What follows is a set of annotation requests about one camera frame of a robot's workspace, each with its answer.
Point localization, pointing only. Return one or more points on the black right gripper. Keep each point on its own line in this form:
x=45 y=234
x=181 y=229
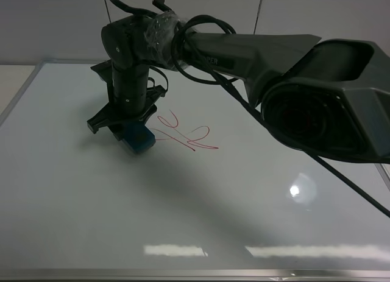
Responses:
x=132 y=95

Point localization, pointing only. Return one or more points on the blue board eraser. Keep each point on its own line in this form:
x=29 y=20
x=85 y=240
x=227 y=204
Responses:
x=138 y=137

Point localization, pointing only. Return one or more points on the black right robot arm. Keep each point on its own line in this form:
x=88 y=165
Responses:
x=329 y=98

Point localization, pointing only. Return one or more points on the white whiteboard with aluminium frame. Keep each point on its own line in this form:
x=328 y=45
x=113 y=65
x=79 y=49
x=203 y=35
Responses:
x=77 y=205

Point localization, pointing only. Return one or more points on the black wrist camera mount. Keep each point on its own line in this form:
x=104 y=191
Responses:
x=103 y=70

